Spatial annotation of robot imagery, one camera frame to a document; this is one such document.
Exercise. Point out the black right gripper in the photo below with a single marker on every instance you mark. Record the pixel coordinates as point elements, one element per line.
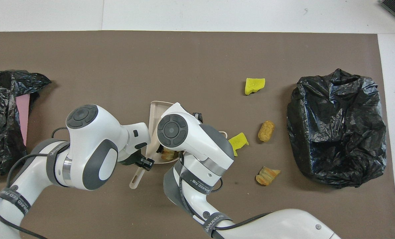
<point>197,117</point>

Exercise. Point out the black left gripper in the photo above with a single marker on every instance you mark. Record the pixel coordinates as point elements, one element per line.
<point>131,160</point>

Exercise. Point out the striped bread piece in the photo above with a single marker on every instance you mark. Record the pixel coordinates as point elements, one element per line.
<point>167,155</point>
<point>267,176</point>

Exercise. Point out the beige plastic dustpan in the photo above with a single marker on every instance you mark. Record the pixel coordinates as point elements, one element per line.
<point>154,116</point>

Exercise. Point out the yellow sponge piece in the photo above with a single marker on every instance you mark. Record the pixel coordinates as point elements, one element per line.
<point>253,85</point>
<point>238,142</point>

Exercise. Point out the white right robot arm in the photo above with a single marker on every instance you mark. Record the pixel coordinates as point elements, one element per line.
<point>204,146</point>

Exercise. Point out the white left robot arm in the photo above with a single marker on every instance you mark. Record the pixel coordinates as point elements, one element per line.
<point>94,139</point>

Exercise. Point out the right black trash bag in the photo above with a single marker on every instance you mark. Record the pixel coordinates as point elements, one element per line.
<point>336,132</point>

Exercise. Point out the black plastic trash bag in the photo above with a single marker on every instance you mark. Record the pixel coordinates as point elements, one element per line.
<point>1,139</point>

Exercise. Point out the brown table mat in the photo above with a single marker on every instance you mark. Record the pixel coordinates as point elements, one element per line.
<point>197,53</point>

